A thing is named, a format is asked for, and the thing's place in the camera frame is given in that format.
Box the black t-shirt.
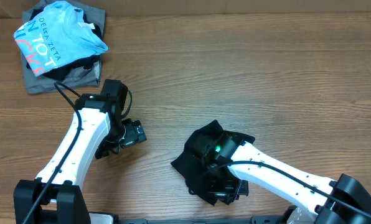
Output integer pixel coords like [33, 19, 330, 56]
[171, 119, 255, 204]

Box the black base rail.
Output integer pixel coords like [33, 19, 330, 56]
[113, 215, 286, 224]

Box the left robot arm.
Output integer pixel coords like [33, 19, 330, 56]
[13, 79, 147, 224]

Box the light blue printed t-shirt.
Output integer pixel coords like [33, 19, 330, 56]
[13, 1, 108, 77]

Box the folded black garment in stack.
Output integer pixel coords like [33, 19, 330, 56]
[30, 7, 102, 81]

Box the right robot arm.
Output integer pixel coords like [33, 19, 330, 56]
[190, 131, 371, 223]

